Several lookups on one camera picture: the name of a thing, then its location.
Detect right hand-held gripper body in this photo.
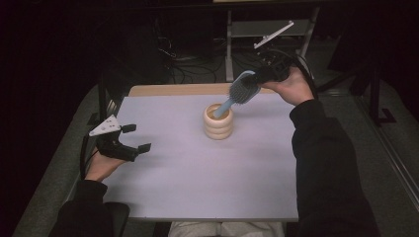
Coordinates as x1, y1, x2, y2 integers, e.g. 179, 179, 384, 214
253, 20, 295, 84

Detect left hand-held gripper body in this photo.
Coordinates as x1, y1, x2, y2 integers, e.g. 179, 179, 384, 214
88, 114, 140, 163

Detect light blue hairbrush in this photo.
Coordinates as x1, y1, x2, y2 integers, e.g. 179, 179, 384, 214
212, 69, 262, 119

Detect cream ringed holder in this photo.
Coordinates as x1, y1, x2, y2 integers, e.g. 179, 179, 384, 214
203, 103, 234, 141

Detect person's left hand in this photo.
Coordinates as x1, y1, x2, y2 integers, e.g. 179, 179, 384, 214
84, 147, 126, 183

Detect person's right hand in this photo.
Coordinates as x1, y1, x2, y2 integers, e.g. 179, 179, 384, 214
259, 65, 316, 107

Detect white table cover sheet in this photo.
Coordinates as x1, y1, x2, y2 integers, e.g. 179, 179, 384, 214
102, 93, 299, 221

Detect black floor stand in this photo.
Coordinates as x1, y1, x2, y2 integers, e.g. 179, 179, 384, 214
368, 62, 397, 126

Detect person's legs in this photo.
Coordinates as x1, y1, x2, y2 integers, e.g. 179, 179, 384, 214
167, 220, 287, 237

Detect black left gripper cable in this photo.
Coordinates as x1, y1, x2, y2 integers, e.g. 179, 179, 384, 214
79, 133, 100, 181

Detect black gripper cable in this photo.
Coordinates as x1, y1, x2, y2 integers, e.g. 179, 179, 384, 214
289, 53, 319, 100
79, 133, 100, 181

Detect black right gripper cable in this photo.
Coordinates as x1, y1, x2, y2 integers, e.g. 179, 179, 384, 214
289, 53, 319, 100

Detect black metal frame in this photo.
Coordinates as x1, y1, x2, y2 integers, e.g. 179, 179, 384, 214
88, 70, 131, 126

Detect bundle of black floor cables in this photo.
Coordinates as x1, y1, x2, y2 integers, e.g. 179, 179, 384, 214
153, 18, 228, 85

